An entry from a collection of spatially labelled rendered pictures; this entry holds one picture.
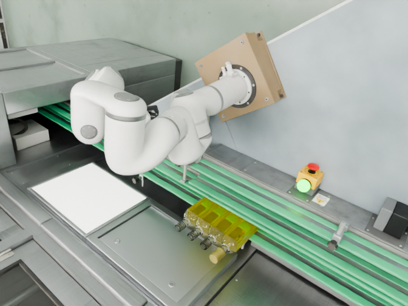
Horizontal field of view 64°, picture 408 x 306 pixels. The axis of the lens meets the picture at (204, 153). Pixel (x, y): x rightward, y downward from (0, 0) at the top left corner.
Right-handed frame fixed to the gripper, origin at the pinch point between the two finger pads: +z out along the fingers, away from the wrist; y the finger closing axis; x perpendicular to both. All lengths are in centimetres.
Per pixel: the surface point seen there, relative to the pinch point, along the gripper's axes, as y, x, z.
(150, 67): -34, 97, 13
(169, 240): -17.5, -24.1, 31.4
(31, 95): -58, 38, -31
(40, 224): -55, -20, -3
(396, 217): 58, -33, 51
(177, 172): -10.2, 2.6, 24.4
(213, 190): 4.4, -10.7, 30.3
